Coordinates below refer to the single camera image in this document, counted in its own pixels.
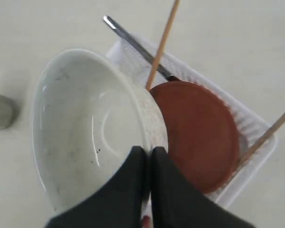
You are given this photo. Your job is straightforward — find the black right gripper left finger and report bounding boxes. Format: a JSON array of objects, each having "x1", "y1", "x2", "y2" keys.
[{"x1": 46, "y1": 146, "x2": 149, "y2": 228}]

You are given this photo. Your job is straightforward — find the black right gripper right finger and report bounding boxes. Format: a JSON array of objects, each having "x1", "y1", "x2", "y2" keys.
[{"x1": 150, "y1": 147, "x2": 253, "y2": 228}]

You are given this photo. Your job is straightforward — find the pale green ceramic bowl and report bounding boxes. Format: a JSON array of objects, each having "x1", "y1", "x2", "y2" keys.
[{"x1": 31, "y1": 49, "x2": 168, "y2": 214}]

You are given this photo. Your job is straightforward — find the stainless steel cup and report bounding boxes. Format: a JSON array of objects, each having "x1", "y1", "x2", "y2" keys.
[{"x1": 0, "y1": 95, "x2": 16, "y2": 130}]

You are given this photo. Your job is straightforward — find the brown wooden plate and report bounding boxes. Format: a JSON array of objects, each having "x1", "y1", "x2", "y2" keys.
[{"x1": 150, "y1": 81, "x2": 239, "y2": 194}]

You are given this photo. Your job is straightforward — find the white perforated plastic basket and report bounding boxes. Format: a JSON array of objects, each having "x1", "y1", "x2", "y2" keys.
[{"x1": 106, "y1": 39, "x2": 278, "y2": 209}]

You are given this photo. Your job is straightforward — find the wooden chopstick right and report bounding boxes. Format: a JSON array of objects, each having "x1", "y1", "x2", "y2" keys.
[{"x1": 238, "y1": 112, "x2": 285, "y2": 167}]

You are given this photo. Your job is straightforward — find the wooden chopstick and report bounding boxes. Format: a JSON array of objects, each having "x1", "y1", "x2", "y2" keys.
[
  {"x1": 238, "y1": 112, "x2": 285, "y2": 167},
  {"x1": 145, "y1": 0, "x2": 180, "y2": 91}
]

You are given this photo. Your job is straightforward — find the wooden chopstick left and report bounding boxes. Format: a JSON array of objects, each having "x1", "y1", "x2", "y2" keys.
[{"x1": 145, "y1": 0, "x2": 180, "y2": 91}]

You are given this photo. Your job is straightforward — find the dark metal knife handle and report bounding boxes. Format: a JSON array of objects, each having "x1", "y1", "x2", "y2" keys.
[{"x1": 103, "y1": 15, "x2": 179, "y2": 81}]

